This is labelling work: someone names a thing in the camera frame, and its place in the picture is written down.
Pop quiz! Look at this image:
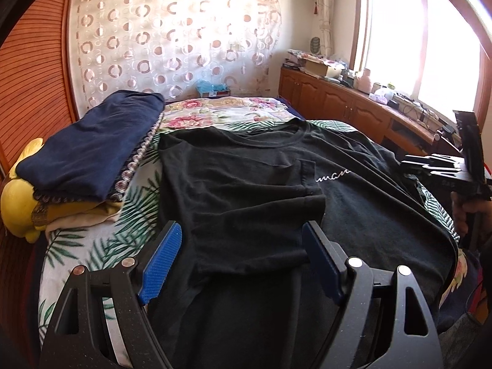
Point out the pink container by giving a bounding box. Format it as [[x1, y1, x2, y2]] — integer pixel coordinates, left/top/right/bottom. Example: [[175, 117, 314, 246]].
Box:
[[355, 68, 372, 93]]

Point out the circle patterned curtain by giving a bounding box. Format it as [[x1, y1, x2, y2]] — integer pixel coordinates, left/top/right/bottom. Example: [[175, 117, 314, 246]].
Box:
[[71, 0, 281, 110]]

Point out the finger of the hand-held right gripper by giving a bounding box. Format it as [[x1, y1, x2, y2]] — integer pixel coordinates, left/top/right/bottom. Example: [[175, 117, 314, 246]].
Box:
[[402, 154, 466, 169], [407, 167, 464, 181]]

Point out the yellow folded cloth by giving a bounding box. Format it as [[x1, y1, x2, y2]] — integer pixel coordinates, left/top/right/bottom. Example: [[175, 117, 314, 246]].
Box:
[[33, 196, 124, 235]]

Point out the yellow plush toy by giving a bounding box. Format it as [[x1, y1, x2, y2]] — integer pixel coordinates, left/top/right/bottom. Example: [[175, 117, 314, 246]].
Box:
[[0, 137, 50, 244]]

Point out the blue plastic bag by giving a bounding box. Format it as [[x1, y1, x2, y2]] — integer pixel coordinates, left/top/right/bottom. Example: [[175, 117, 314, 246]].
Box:
[[196, 80, 227, 95]]

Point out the wooden cabinet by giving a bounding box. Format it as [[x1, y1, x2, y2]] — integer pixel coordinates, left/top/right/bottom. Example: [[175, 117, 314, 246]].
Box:
[[279, 65, 462, 158]]

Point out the cardboard box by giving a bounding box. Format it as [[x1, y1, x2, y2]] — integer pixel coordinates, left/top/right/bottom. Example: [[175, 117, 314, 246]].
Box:
[[304, 59, 344, 79]]

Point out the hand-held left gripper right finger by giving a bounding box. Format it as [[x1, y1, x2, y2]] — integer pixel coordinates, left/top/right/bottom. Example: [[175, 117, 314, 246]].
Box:
[[302, 221, 442, 369]]

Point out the lace-trimmed folded cloth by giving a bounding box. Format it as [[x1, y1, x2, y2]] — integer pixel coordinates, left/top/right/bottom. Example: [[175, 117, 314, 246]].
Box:
[[33, 113, 166, 205]]

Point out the black t-shirt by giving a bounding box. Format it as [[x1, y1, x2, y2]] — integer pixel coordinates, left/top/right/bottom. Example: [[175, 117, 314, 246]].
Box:
[[148, 118, 462, 369]]

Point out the cream side curtain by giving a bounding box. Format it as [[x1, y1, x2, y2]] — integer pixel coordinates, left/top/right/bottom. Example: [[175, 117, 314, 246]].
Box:
[[311, 0, 335, 58]]

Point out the window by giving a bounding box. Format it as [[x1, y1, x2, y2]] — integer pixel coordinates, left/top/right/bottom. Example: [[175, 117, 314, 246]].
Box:
[[354, 0, 489, 124]]

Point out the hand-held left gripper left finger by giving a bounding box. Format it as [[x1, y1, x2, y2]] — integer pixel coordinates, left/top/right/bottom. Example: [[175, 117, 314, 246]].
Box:
[[38, 221, 183, 369]]

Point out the navy folded cloth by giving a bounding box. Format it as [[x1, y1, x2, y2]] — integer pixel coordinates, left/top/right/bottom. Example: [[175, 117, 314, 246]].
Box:
[[17, 90, 166, 202]]

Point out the person's right hand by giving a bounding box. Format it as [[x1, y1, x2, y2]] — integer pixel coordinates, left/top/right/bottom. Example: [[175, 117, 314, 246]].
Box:
[[450, 192, 492, 239]]

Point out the bed with leaf-print sheet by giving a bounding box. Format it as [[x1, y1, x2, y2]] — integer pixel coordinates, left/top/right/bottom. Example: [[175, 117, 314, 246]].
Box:
[[38, 96, 467, 354]]

